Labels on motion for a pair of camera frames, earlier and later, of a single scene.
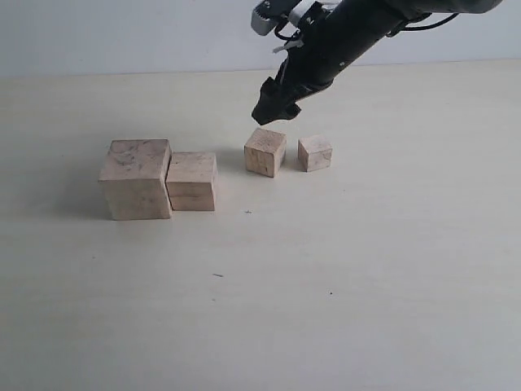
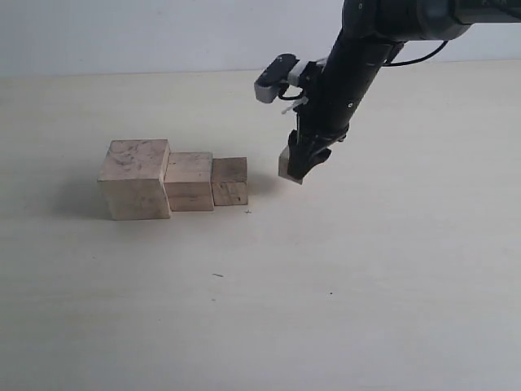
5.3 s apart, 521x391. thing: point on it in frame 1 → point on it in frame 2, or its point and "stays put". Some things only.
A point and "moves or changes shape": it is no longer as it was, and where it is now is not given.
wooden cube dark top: x=265 y=151 → x=229 y=181
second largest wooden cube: x=191 y=181 stays put
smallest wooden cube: x=314 y=152 moves or changes shape
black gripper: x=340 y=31 → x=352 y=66
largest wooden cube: x=134 y=177 stays put
